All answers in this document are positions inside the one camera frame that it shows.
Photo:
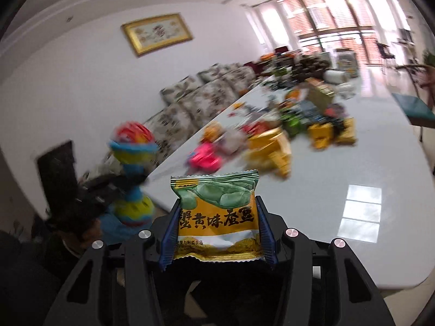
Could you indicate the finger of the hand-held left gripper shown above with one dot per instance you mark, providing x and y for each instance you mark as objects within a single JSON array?
[
  {"x": 98, "y": 205},
  {"x": 115, "y": 181}
]

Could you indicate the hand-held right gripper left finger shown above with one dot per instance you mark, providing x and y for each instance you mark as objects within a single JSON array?
[{"x": 169, "y": 239}]

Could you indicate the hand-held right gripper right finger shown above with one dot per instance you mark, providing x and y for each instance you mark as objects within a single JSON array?
[{"x": 267, "y": 239}]

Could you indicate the rainbow plastic toy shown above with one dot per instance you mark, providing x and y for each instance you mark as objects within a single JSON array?
[{"x": 134, "y": 149}]

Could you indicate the yellow green snack packet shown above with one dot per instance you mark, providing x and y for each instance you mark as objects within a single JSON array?
[{"x": 217, "y": 217}]

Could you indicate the gold foil packet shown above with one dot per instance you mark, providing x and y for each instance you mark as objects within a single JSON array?
[{"x": 268, "y": 152}]

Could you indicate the pink plastic toy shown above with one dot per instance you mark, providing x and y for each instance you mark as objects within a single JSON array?
[{"x": 204, "y": 158}]

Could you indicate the white plastic bag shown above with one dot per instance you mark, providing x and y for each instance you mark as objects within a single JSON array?
[{"x": 233, "y": 140}]

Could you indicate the yellow plush toy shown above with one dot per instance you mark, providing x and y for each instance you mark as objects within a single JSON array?
[{"x": 212, "y": 132}]

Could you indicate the yellow box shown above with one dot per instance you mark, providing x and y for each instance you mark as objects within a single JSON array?
[
  {"x": 320, "y": 135},
  {"x": 347, "y": 130}
]

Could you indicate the floral fabric sofa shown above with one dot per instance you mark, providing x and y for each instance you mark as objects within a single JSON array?
[{"x": 200, "y": 98}]

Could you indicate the green toy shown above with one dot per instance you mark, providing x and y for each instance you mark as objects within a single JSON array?
[{"x": 293, "y": 122}]

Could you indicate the brown cardboard carton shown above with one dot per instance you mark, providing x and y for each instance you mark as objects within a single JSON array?
[{"x": 321, "y": 91}]

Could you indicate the white paper roll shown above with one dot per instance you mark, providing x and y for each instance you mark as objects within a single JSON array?
[{"x": 335, "y": 76}]

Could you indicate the dark tea set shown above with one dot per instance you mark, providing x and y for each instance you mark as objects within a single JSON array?
[{"x": 309, "y": 62}]

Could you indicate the teal stool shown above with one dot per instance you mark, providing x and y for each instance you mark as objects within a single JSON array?
[{"x": 414, "y": 107}]

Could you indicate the black chair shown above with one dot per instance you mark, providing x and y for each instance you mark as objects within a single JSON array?
[{"x": 385, "y": 52}]

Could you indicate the large window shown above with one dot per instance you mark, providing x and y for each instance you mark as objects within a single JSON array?
[{"x": 326, "y": 13}]

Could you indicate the gold framed wall picture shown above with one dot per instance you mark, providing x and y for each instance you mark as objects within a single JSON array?
[{"x": 157, "y": 34}]

